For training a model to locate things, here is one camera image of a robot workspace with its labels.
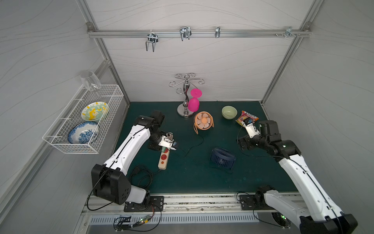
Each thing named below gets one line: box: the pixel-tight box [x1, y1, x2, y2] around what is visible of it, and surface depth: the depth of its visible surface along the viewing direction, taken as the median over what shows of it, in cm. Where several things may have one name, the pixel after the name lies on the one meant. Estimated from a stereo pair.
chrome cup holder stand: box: [168, 72, 206, 118], surface depth 100 cm
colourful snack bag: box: [235, 110, 260, 126], surface depth 109 cm
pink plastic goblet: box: [187, 88, 203, 113], surface depth 93 cm
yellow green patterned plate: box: [80, 101, 110, 122], surface depth 71 cm
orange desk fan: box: [192, 111, 215, 135], surface depth 101 cm
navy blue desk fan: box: [209, 147, 237, 174], surface depth 85 cm
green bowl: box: [221, 105, 238, 120], surface depth 111 cm
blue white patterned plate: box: [67, 121, 98, 144], surface depth 63 cm
